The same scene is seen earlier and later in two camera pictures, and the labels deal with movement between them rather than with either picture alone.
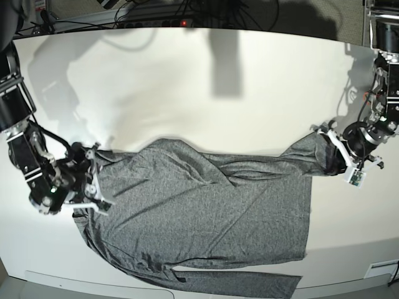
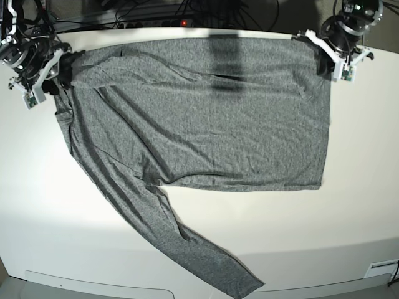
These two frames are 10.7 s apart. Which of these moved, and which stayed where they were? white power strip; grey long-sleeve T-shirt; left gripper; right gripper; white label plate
Moved: grey long-sleeve T-shirt; right gripper; left gripper
Stayed: white power strip; white label plate
